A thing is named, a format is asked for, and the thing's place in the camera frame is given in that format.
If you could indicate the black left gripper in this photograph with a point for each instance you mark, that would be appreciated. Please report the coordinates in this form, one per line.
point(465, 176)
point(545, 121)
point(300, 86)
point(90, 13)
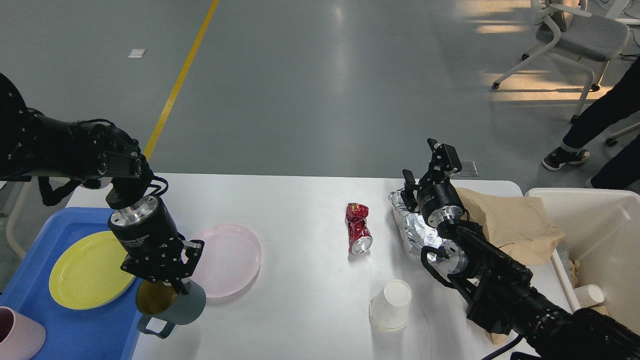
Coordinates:
point(155, 251)

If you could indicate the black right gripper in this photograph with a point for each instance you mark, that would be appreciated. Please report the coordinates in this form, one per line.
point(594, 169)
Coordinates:
point(439, 203)

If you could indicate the dark teal mug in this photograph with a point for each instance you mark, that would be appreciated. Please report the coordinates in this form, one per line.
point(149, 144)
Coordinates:
point(160, 301)

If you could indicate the pink plate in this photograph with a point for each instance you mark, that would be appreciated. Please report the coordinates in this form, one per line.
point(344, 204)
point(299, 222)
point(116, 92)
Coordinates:
point(230, 260)

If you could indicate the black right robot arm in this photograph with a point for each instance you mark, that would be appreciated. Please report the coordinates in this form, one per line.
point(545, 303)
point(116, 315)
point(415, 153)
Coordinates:
point(496, 287)

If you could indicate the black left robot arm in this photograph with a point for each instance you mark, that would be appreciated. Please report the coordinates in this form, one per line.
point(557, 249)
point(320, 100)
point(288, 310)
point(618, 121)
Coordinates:
point(64, 155)

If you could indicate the floor outlet plate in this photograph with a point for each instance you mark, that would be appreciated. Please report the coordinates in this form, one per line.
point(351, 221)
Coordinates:
point(468, 169)

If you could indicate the crumpled aluminium foil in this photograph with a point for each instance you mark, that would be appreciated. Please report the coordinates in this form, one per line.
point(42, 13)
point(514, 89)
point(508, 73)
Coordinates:
point(413, 230)

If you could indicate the yellow plate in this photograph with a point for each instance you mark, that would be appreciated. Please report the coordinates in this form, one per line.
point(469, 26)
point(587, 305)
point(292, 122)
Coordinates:
point(88, 274)

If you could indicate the crushed red soda can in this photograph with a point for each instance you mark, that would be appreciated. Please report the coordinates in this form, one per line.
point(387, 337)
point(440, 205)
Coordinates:
point(360, 238)

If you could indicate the brown paper bag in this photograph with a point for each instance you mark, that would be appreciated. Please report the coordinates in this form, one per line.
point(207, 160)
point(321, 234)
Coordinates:
point(518, 226)

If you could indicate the white paper cup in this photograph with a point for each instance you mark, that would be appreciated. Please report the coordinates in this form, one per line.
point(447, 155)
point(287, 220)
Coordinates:
point(389, 308)

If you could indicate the pink cup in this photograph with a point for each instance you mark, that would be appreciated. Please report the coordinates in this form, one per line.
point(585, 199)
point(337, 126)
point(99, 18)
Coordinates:
point(21, 338)

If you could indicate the white plastic bin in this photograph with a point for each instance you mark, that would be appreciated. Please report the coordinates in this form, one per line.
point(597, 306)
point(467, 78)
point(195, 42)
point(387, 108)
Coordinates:
point(602, 232)

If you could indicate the chair base right edge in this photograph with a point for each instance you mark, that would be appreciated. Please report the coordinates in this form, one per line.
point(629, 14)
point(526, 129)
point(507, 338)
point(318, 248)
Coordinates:
point(613, 139)

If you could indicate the paper cup in bin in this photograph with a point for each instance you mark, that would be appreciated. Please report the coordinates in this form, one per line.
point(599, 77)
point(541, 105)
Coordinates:
point(589, 295)

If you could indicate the grey office chair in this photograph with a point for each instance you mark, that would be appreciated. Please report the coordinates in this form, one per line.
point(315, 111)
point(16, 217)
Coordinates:
point(569, 33)

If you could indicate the person in black trousers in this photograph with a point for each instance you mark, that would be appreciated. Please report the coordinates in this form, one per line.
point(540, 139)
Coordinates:
point(622, 101)

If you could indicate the white chair frame left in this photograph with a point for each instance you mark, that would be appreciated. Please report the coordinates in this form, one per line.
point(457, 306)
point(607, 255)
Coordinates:
point(20, 217)

